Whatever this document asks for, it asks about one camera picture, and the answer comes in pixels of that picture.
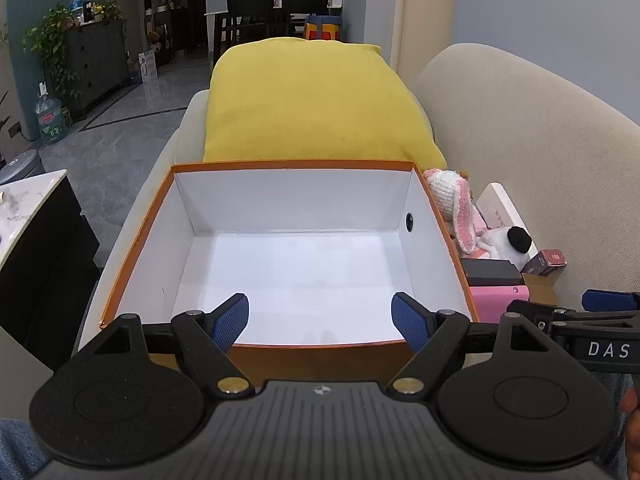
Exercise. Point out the person's leg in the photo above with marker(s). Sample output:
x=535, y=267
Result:
x=20, y=450
x=612, y=425

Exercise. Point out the white box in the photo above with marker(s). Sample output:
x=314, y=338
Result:
x=500, y=205

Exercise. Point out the small potted plant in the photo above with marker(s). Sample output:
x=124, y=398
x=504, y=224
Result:
x=111, y=10

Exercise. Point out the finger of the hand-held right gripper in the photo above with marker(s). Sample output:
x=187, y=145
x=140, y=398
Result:
x=610, y=301
x=540, y=316

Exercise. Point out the grey trash can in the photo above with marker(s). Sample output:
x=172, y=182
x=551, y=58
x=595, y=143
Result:
x=17, y=166

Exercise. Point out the small brown cardboard box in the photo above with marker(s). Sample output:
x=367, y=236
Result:
x=542, y=287

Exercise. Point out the person's right leg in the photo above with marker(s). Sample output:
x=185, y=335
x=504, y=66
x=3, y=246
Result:
x=612, y=425

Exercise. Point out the white black plush dog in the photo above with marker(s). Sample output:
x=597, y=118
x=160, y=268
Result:
x=500, y=241

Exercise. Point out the pink pouch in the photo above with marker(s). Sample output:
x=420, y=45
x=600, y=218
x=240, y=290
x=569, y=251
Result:
x=495, y=301

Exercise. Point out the yellow pillow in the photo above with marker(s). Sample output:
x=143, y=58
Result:
x=310, y=105

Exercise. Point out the marble top side table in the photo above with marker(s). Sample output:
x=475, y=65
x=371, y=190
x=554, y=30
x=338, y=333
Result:
x=30, y=240

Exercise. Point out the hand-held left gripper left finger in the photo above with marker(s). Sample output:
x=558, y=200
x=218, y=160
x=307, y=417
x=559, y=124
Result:
x=232, y=320

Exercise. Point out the wall socket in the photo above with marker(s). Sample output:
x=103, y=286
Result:
x=14, y=130

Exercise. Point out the small maroon box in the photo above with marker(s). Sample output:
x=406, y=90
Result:
x=547, y=260

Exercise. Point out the large water jug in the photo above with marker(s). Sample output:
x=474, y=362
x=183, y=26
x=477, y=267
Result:
x=50, y=121

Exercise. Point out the orange cardboard box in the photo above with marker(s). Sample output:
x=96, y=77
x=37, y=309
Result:
x=300, y=260

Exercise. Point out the dark dining table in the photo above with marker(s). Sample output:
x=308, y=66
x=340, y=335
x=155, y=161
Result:
x=215, y=25

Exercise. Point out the person's right hand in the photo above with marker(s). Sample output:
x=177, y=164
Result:
x=631, y=400

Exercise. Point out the beige sofa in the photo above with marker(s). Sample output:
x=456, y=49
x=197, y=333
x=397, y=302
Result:
x=500, y=135

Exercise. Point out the colourful stool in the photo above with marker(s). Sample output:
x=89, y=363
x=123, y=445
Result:
x=324, y=27

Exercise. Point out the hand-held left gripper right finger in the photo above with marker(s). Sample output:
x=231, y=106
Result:
x=407, y=320

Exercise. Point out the black dining chair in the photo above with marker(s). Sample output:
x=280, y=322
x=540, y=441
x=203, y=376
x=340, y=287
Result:
x=305, y=5
x=252, y=12

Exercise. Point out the person's left leg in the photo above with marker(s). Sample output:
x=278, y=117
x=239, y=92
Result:
x=20, y=450

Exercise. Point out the dark grey box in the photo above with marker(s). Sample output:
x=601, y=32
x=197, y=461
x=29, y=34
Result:
x=490, y=272

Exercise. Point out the dark grey sideboard cabinet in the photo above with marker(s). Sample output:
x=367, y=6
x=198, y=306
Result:
x=97, y=60

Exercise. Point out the pink white crocheted bunny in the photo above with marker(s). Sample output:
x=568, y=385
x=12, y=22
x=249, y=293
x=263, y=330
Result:
x=452, y=200

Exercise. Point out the potted vine plant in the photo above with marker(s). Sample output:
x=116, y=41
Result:
x=50, y=50

